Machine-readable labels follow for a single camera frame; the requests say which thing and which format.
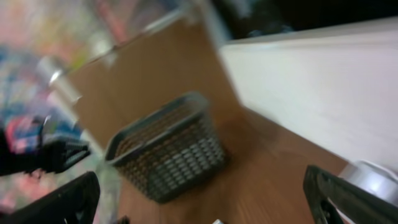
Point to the white barcode scanner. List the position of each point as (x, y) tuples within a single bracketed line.
[(372, 178)]

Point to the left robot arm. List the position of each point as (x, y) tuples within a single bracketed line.
[(55, 156)]

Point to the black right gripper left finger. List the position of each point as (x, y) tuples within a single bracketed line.
[(74, 202)]

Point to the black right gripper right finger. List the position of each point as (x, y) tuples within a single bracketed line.
[(327, 195)]

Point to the grey plastic basket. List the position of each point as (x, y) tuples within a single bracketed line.
[(169, 151)]

